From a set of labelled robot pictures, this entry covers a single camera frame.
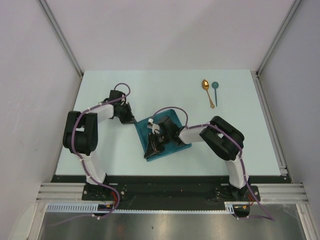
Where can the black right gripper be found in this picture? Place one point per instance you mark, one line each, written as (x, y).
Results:
(153, 147)

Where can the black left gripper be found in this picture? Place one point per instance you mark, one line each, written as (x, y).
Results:
(129, 119)

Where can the teal satin napkin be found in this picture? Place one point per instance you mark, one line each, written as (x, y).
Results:
(143, 132)

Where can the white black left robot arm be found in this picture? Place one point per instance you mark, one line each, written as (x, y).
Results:
(81, 134)

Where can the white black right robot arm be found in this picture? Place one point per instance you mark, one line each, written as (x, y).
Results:
(221, 137)

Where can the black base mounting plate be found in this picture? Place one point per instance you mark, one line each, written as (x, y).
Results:
(168, 193)

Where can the gold metal spoon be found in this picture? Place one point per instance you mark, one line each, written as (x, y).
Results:
(205, 85)

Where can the teal plastic spoon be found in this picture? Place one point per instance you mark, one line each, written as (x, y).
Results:
(215, 86)

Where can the white slotted cable duct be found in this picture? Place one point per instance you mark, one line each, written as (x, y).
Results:
(95, 208)

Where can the aluminium front frame rail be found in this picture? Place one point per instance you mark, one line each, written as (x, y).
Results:
(273, 193)

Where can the left aluminium corner post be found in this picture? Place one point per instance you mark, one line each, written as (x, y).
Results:
(58, 32)

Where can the aluminium corner post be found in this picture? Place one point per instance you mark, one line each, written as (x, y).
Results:
(279, 35)
(58, 32)

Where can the right aluminium side rail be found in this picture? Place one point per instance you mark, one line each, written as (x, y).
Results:
(277, 147)

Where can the right aluminium corner post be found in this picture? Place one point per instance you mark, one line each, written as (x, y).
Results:
(279, 35)

